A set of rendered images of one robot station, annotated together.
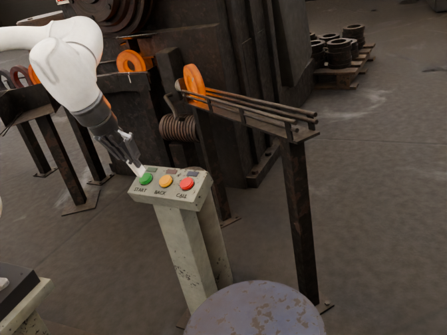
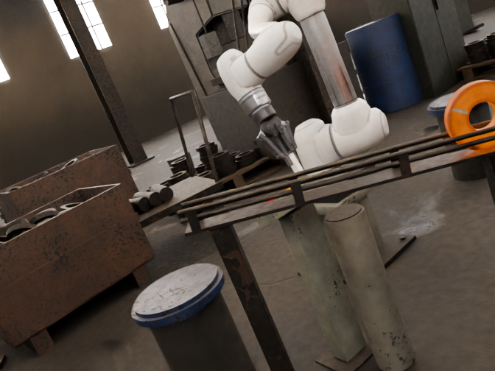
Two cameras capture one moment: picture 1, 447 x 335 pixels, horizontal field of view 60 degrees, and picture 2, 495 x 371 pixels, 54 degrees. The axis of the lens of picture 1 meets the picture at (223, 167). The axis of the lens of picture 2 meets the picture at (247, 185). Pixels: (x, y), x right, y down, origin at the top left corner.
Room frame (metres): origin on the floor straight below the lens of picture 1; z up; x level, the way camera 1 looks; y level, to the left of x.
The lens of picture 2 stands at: (1.53, -1.14, 1.02)
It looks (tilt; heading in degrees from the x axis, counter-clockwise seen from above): 14 degrees down; 117
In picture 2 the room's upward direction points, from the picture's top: 22 degrees counter-clockwise
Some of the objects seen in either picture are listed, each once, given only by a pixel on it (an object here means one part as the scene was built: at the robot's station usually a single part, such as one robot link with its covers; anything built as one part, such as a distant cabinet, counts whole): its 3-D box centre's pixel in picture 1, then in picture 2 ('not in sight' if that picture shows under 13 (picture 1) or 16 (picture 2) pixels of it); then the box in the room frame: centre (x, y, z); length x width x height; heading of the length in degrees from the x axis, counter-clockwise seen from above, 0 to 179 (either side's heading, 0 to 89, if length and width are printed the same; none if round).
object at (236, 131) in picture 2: not in sight; (285, 107); (-0.09, 3.47, 0.43); 1.23 x 0.93 x 0.87; 55
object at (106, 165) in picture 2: not in sight; (71, 204); (-1.99, 2.20, 0.38); 1.03 x 0.83 x 0.75; 60
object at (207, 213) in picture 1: (205, 233); (370, 288); (1.14, 0.12, 0.26); 0.12 x 0.12 x 0.52
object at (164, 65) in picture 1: (173, 74); not in sight; (1.85, 0.14, 0.68); 0.11 x 0.08 x 0.24; 147
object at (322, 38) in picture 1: (297, 50); not in sight; (3.51, -0.90, 0.22); 1.20 x 0.81 x 0.44; 55
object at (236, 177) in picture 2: not in sight; (213, 165); (-0.69, 2.73, 0.22); 1.20 x 0.81 x 0.44; 52
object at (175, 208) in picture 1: (189, 254); (320, 273); (0.98, 0.17, 0.31); 0.24 x 0.16 x 0.62; 57
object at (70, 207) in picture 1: (54, 151); not in sight; (2.01, 0.90, 0.36); 0.26 x 0.20 x 0.72; 92
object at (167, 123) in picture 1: (193, 165); not in sight; (1.68, 0.14, 0.27); 0.22 x 0.13 x 0.53; 57
